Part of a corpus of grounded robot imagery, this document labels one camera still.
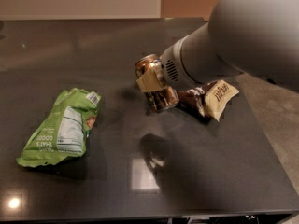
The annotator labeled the green chip bag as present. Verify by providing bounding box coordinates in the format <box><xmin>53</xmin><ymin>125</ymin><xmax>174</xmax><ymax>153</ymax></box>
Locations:
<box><xmin>16</xmin><ymin>88</ymin><xmax>101</xmax><ymax>168</ymax></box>

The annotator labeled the brown and cream chip bag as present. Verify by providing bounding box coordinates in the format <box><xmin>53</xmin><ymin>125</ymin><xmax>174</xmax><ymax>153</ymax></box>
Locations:
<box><xmin>177</xmin><ymin>80</ymin><xmax>239</xmax><ymax>121</ymax></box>

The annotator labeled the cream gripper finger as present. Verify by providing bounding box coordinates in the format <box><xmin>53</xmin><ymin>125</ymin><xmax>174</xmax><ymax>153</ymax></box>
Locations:
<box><xmin>136</xmin><ymin>66</ymin><xmax>166</xmax><ymax>92</ymax></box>

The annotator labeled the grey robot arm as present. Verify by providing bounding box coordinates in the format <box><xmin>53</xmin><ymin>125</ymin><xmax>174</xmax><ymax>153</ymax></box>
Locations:
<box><xmin>137</xmin><ymin>0</ymin><xmax>299</xmax><ymax>92</ymax></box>

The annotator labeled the orange soda can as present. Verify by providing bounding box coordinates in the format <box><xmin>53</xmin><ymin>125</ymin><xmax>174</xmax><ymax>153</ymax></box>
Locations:
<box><xmin>135</xmin><ymin>54</ymin><xmax>179</xmax><ymax>113</ymax></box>

